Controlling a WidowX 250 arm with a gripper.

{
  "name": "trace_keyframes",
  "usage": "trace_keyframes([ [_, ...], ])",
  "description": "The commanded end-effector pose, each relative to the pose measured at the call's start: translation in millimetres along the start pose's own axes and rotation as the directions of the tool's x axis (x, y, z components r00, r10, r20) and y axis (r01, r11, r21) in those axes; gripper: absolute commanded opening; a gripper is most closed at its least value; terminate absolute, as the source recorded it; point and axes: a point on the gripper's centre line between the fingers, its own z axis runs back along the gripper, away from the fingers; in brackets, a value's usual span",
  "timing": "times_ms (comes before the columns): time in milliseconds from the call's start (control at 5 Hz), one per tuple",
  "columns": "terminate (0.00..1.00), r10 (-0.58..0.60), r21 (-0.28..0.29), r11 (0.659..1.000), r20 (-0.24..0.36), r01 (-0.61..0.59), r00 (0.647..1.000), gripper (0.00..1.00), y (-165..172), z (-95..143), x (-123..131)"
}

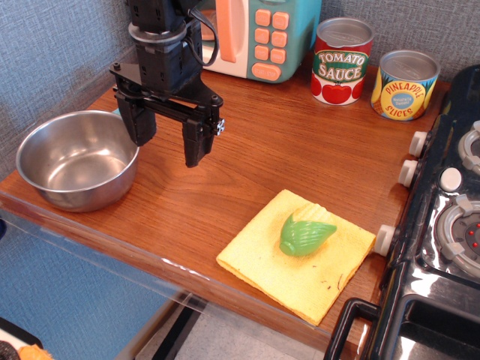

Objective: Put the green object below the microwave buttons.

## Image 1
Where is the tomato sauce can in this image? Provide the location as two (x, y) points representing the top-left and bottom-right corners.
(310, 17), (374, 106)

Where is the green toy corn cob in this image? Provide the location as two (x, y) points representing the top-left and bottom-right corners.
(279, 203), (338, 257)

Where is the pineapple slices can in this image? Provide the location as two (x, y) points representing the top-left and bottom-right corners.
(370, 49), (440, 122)

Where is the white stove knob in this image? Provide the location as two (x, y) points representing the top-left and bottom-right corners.
(409, 131), (428, 158)
(398, 160), (418, 188)
(373, 224), (396, 257)

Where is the black toy stove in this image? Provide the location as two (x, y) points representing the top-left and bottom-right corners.
(325, 65), (479, 359)

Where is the orange fuzzy object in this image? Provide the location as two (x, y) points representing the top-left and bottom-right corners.
(18, 344), (53, 360)

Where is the stainless steel bowl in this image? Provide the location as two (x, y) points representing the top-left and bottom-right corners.
(16, 110), (140, 212)

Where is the teal toy microwave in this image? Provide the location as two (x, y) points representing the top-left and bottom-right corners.
(198, 0), (322, 83)

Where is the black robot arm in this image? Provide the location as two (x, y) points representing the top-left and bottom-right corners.
(109, 1), (224, 167)

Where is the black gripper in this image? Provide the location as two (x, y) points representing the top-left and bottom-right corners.
(109, 18), (224, 168)

